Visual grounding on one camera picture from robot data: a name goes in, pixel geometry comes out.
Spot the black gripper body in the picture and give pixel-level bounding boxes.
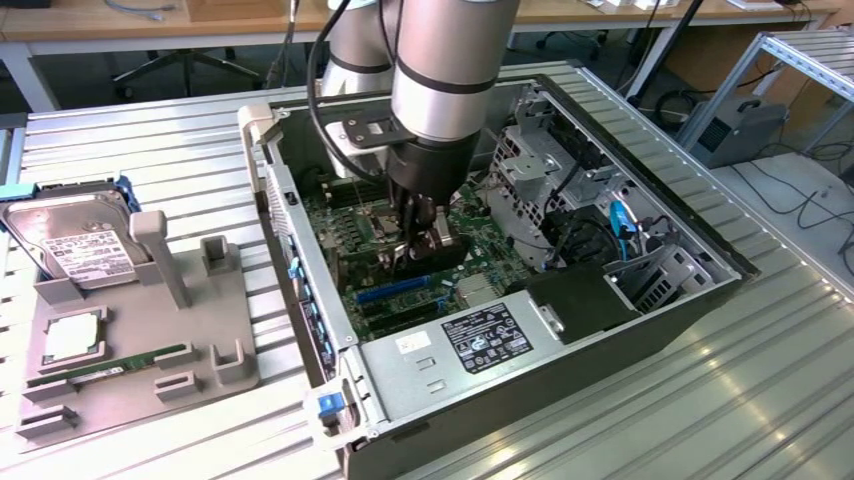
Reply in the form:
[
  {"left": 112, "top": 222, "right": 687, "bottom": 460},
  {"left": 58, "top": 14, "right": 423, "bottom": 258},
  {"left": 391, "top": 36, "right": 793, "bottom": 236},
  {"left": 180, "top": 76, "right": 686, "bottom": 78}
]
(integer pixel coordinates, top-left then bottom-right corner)
[{"left": 385, "top": 130, "right": 483, "bottom": 202}]

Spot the graphics card with metal bracket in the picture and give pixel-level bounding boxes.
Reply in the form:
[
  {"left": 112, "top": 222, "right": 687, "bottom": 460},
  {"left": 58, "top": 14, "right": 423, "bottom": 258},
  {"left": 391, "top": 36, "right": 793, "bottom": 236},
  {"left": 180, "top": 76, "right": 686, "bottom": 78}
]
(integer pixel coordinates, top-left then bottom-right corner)
[{"left": 330, "top": 207, "right": 474, "bottom": 287}]

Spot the CPU socket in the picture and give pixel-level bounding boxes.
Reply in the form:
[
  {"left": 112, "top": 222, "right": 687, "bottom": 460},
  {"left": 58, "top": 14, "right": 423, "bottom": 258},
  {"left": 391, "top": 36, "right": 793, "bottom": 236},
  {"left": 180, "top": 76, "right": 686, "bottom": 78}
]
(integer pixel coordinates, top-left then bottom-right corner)
[{"left": 363, "top": 202, "right": 406, "bottom": 239}]

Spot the green motherboard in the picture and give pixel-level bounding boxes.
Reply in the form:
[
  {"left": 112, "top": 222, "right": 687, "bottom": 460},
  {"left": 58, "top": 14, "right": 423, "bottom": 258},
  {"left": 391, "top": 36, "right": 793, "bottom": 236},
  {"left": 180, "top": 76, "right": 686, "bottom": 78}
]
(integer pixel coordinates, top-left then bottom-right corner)
[{"left": 298, "top": 167, "right": 539, "bottom": 347}]

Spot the blue expansion slot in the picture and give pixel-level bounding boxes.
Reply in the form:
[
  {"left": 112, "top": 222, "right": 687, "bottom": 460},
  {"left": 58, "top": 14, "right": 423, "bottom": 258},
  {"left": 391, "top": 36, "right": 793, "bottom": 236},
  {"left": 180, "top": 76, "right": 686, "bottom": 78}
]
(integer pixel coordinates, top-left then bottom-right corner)
[{"left": 357, "top": 277, "right": 433, "bottom": 305}]

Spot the silver chipset heatsink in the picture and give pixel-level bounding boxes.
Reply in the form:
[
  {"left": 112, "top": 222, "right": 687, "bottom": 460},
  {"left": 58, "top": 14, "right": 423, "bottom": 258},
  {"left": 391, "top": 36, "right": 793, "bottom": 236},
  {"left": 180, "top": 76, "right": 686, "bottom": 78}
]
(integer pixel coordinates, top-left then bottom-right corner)
[{"left": 455, "top": 276, "right": 501, "bottom": 308}]

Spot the long black expansion slot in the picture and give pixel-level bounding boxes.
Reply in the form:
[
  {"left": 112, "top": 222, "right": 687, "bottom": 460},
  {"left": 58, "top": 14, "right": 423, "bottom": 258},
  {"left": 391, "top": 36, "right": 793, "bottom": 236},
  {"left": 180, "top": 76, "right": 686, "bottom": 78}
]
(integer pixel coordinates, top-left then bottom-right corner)
[
  {"left": 367, "top": 307, "right": 446, "bottom": 335},
  {"left": 363, "top": 298, "right": 435, "bottom": 321}
]

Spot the silver metal disk bay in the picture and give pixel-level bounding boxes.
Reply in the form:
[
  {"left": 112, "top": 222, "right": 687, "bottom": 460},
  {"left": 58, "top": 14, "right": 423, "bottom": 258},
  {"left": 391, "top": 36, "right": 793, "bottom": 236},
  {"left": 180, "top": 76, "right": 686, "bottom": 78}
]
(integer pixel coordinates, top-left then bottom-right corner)
[{"left": 489, "top": 82, "right": 639, "bottom": 274}]

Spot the silver power supply with label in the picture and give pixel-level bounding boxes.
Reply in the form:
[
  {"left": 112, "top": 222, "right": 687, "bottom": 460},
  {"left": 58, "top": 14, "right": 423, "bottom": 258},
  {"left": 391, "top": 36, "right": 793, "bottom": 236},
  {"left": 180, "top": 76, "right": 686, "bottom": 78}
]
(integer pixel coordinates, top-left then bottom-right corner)
[{"left": 343, "top": 288, "right": 570, "bottom": 426}]

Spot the black plastic shroud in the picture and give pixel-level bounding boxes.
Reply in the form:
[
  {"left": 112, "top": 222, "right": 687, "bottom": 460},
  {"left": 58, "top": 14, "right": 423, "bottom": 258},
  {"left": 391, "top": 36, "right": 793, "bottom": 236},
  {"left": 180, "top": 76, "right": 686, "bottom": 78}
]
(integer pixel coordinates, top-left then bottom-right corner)
[{"left": 505, "top": 263, "right": 647, "bottom": 347}]

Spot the black office chair base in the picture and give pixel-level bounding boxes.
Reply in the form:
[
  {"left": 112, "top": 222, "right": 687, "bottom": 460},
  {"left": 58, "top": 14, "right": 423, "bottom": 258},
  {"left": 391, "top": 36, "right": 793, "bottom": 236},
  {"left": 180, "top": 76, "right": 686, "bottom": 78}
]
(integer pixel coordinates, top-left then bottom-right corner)
[
  {"left": 110, "top": 47, "right": 262, "bottom": 99},
  {"left": 510, "top": 29, "right": 613, "bottom": 62}
]

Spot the wooden desk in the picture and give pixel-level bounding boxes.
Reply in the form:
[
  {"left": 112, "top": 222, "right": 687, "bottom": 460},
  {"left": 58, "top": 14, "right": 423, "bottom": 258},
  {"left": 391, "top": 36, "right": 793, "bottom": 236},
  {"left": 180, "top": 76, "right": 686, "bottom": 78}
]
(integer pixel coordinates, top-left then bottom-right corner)
[{"left": 0, "top": 0, "right": 844, "bottom": 115}]

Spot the open black PC case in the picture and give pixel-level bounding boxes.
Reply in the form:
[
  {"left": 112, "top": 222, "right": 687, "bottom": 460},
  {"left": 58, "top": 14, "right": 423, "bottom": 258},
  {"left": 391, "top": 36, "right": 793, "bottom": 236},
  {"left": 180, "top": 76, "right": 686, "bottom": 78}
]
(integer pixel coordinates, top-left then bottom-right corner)
[{"left": 238, "top": 73, "right": 764, "bottom": 480}]

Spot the grey parts rack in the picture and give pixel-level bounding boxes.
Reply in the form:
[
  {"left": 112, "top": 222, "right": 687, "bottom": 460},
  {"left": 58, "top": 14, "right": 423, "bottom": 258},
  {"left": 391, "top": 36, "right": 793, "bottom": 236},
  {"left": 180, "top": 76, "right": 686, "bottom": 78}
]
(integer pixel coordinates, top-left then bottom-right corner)
[{"left": 11, "top": 209, "right": 263, "bottom": 455}]

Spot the black stand pole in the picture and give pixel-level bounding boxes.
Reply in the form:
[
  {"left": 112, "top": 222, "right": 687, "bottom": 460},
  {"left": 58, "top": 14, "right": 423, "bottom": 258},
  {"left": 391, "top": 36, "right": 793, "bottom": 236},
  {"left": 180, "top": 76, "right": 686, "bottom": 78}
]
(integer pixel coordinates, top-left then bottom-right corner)
[{"left": 626, "top": 0, "right": 707, "bottom": 109}]

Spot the hard disk with blue rails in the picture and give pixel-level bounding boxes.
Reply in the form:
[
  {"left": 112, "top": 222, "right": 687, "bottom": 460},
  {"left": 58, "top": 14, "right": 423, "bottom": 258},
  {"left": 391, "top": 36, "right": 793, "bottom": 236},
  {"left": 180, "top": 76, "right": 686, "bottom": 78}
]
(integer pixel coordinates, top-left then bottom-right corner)
[{"left": 0, "top": 171, "right": 152, "bottom": 293}]

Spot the green RAM stick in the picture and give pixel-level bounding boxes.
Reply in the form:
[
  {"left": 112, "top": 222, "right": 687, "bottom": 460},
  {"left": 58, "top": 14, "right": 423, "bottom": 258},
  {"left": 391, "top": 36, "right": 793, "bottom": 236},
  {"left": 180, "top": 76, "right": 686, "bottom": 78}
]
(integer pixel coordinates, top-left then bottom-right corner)
[{"left": 26, "top": 343, "right": 187, "bottom": 389}]

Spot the silver CPU chip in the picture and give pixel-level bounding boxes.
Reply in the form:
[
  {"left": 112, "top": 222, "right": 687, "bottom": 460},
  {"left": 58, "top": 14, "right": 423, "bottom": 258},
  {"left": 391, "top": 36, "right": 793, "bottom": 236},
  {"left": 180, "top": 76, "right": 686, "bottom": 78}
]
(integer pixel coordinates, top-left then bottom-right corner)
[{"left": 40, "top": 315, "right": 102, "bottom": 362}]

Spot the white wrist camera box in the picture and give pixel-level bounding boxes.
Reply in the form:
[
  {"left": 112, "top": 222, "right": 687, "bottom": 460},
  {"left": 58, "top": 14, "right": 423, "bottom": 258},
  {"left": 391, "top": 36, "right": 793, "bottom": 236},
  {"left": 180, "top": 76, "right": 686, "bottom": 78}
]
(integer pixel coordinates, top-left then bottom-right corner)
[{"left": 325, "top": 113, "right": 415, "bottom": 180}]

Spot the black wire bundle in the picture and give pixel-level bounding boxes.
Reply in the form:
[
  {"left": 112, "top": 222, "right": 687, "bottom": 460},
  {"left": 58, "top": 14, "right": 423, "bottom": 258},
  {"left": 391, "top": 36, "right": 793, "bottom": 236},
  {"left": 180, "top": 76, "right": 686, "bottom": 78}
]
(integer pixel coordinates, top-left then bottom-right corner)
[{"left": 538, "top": 207, "right": 626, "bottom": 266}]

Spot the black camera cable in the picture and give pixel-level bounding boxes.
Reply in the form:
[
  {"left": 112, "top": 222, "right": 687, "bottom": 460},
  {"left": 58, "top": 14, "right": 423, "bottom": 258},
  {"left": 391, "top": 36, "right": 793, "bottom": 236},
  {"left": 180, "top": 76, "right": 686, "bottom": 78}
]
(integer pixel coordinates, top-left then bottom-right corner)
[{"left": 306, "top": 0, "right": 402, "bottom": 184}]

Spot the blue wire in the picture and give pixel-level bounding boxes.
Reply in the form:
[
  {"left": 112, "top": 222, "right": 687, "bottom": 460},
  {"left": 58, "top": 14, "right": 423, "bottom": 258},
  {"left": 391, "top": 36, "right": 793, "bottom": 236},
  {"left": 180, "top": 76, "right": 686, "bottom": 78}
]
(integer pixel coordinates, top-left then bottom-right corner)
[{"left": 606, "top": 198, "right": 637, "bottom": 262}]

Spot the grey unit with handle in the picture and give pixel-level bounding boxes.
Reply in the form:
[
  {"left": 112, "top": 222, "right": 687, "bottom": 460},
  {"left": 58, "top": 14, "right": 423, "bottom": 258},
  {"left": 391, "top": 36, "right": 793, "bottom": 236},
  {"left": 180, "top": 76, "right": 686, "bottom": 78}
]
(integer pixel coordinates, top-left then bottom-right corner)
[{"left": 686, "top": 96, "right": 794, "bottom": 170}]

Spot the light blue cable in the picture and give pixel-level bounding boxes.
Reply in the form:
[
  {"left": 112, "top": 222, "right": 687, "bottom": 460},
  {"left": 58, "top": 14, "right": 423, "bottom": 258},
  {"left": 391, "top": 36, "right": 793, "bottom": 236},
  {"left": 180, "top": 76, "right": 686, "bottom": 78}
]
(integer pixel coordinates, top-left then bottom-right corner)
[{"left": 106, "top": 0, "right": 179, "bottom": 22}]

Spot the black floor cable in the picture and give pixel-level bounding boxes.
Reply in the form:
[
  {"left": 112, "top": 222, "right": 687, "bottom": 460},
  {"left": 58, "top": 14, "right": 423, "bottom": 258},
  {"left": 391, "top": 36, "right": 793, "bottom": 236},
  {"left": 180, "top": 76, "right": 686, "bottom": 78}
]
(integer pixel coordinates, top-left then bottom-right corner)
[{"left": 730, "top": 142, "right": 854, "bottom": 234}]

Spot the aluminium frame table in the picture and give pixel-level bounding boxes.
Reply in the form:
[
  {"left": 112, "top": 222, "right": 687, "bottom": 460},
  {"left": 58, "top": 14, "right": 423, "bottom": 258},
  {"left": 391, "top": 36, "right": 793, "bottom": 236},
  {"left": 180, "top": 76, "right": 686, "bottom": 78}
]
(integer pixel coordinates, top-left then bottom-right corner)
[{"left": 677, "top": 27, "right": 854, "bottom": 166}]

